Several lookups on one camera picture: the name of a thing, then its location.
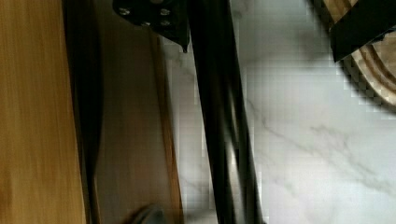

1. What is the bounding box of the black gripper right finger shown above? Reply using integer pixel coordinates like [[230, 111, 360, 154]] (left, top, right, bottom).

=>
[[330, 0, 396, 62]]

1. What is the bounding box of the wooden drawer cabinet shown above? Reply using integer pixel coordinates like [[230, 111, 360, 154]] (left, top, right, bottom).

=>
[[1, 0, 184, 224]]

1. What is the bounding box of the black drawer handle bar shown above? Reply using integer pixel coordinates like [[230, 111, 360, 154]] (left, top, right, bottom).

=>
[[188, 0, 266, 224]]

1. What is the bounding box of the large wooden cutting board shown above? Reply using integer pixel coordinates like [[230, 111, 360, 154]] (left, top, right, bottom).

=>
[[309, 0, 395, 113]]

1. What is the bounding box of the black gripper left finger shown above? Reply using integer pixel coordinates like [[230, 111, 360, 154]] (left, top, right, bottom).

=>
[[112, 0, 190, 53]]

